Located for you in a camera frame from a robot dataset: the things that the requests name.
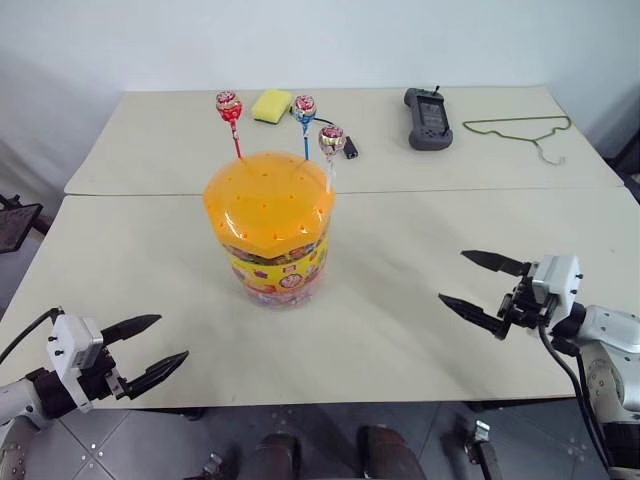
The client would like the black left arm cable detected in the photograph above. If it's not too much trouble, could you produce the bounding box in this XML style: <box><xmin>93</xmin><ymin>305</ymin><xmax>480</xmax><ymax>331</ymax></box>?
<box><xmin>0</xmin><ymin>307</ymin><xmax>64</xmax><ymax>365</ymax></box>

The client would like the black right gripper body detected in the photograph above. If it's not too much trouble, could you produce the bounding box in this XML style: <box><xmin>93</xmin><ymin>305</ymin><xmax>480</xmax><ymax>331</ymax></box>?
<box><xmin>496</xmin><ymin>273</ymin><xmax>559</xmax><ymax>332</ymax></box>

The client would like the metal table leg with caster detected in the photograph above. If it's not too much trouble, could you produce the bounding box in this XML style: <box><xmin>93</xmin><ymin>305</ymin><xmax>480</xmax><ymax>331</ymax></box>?
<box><xmin>462</xmin><ymin>419</ymin><xmax>507</xmax><ymax>480</ymax></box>
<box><xmin>199</xmin><ymin>451</ymin><xmax>229</xmax><ymax>480</ymax></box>

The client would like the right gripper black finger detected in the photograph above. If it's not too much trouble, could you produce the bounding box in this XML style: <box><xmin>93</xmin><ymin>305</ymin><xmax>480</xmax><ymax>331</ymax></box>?
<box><xmin>460</xmin><ymin>249</ymin><xmax>534</xmax><ymax>278</ymax></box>
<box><xmin>437</xmin><ymin>292</ymin><xmax>512</xmax><ymax>342</ymax></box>

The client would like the black metal stand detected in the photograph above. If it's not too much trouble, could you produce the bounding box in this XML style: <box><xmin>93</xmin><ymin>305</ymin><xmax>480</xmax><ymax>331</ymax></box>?
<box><xmin>0</xmin><ymin>193</ymin><xmax>45</xmax><ymax>257</ymax></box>

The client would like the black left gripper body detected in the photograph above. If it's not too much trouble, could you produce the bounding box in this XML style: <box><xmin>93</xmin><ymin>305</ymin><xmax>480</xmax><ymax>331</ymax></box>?
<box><xmin>79</xmin><ymin>343</ymin><xmax>133</xmax><ymax>402</ymax></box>

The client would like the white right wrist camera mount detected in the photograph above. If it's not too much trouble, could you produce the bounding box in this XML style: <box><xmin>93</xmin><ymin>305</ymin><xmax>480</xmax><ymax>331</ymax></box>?
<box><xmin>530</xmin><ymin>254</ymin><xmax>584</xmax><ymax>327</ymax></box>

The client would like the red-stick lollipop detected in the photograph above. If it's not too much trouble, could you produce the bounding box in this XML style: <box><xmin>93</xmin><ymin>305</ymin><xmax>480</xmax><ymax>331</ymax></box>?
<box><xmin>214</xmin><ymin>89</ymin><xmax>245</xmax><ymax>161</ymax></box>

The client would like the green wire clothes hanger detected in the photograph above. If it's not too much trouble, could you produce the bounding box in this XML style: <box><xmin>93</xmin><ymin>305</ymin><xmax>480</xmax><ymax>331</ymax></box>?
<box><xmin>461</xmin><ymin>115</ymin><xmax>573</xmax><ymax>169</ymax></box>

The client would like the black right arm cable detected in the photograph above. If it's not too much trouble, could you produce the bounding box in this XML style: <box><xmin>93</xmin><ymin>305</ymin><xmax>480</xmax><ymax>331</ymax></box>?
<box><xmin>536</xmin><ymin>325</ymin><xmax>615</xmax><ymax>472</ymax></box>

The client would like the white-stick lollipop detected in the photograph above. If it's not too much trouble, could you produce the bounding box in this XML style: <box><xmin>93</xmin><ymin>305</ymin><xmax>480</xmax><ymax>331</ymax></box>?
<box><xmin>318</xmin><ymin>125</ymin><xmax>347</xmax><ymax>194</ymax></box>

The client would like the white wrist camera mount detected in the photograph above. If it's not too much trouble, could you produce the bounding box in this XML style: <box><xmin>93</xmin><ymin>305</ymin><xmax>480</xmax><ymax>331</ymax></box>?
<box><xmin>530</xmin><ymin>254</ymin><xmax>584</xmax><ymax>327</ymax></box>
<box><xmin>46</xmin><ymin>313</ymin><xmax>105</xmax><ymax>414</ymax></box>

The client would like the dark furniture at room edge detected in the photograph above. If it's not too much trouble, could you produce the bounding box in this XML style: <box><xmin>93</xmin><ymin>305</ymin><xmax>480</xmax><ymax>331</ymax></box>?
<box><xmin>601</xmin><ymin>79</ymin><xmax>640</xmax><ymax>204</ymax></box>

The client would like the grey handheld controller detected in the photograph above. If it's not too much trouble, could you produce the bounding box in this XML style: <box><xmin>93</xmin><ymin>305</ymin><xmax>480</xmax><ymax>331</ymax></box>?
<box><xmin>403</xmin><ymin>84</ymin><xmax>456</xmax><ymax>152</ymax></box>

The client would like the blue-stick lollipop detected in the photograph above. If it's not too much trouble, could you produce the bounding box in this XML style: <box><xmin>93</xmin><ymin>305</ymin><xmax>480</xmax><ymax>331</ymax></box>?
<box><xmin>290</xmin><ymin>95</ymin><xmax>319</xmax><ymax>163</ymax></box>

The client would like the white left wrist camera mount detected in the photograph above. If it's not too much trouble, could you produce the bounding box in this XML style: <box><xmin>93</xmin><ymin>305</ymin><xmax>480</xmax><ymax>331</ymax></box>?
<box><xmin>46</xmin><ymin>313</ymin><xmax>105</xmax><ymax>414</ymax></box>

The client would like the orange-lidded lollipop jar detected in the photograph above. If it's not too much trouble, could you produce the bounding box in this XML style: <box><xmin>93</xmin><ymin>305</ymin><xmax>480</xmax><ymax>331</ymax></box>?
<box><xmin>201</xmin><ymin>148</ymin><xmax>337</xmax><ymax>312</ymax></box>

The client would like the small black adapter with cable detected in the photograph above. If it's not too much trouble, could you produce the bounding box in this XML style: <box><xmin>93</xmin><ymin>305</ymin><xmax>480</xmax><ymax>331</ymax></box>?
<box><xmin>313</xmin><ymin>116</ymin><xmax>360</xmax><ymax>160</ymax></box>

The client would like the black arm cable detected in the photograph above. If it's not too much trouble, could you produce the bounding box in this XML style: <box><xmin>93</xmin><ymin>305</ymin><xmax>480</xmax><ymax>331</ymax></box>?
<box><xmin>0</xmin><ymin>307</ymin><xmax>64</xmax><ymax>365</ymax></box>
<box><xmin>536</xmin><ymin>325</ymin><xmax>615</xmax><ymax>472</ymax></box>

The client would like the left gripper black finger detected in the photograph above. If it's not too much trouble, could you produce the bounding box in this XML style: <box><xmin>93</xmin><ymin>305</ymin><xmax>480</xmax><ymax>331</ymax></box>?
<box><xmin>101</xmin><ymin>314</ymin><xmax>163</xmax><ymax>347</ymax></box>
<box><xmin>126</xmin><ymin>349</ymin><xmax>191</xmax><ymax>400</ymax></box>

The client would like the yellow sponge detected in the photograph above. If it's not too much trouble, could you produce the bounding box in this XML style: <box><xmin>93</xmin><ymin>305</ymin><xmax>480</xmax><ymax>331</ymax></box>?
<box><xmin>250</xmin><ymin>88</ymin><xmax>294</xmax><ymax>125</ymax></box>

